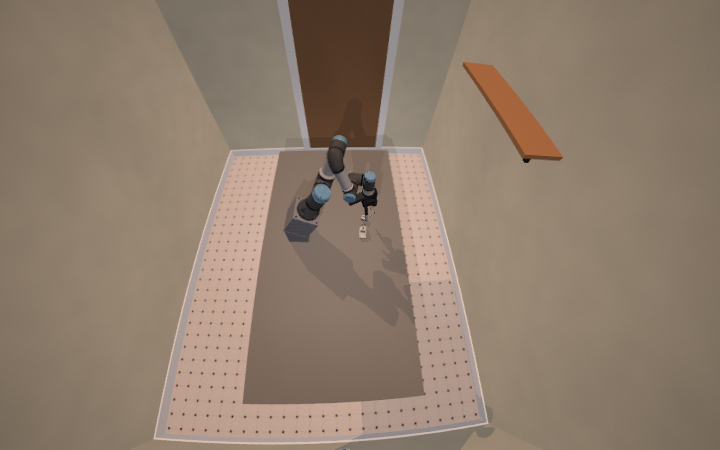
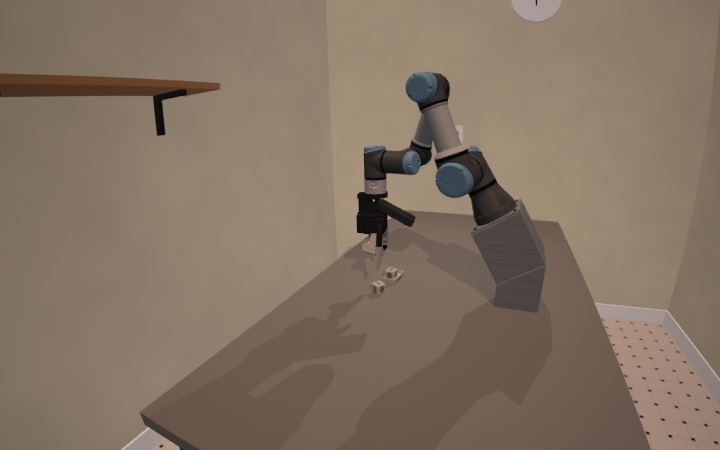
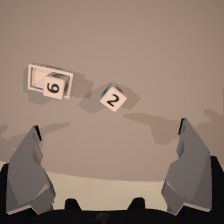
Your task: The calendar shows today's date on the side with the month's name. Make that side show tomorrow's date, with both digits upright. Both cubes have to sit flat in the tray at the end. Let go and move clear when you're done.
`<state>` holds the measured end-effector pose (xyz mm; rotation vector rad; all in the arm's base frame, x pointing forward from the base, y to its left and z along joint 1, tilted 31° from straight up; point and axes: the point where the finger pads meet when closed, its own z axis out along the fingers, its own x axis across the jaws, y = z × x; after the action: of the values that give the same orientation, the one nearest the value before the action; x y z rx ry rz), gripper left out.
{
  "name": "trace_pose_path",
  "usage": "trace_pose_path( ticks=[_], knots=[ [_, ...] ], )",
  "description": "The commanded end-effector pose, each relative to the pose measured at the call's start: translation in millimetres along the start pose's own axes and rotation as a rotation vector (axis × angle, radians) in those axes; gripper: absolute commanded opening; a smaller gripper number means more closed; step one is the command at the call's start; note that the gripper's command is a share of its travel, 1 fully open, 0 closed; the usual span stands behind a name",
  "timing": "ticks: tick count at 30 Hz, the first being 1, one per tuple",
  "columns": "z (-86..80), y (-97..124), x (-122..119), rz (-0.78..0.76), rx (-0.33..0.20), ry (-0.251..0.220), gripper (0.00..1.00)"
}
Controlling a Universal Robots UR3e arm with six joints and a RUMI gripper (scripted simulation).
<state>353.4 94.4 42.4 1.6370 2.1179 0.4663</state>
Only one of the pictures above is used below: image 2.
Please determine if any beige rectangular tray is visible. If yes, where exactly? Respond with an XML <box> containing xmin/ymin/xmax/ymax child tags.
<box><xmin>383</xmin><ymin>270</ymin><xmax>404</xmax><ymax>285</ymax></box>

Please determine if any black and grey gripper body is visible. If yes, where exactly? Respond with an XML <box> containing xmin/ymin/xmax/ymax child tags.
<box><xmin>357</xmin><ymin>191</ymin><xmax>388</xmax><ymax>234</ymax></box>

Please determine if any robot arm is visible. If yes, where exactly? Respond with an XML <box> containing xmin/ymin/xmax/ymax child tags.
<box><xmin>364</xmin><ymin>71</ymin><xmax>517</xmax><ymax>227</ymax></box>

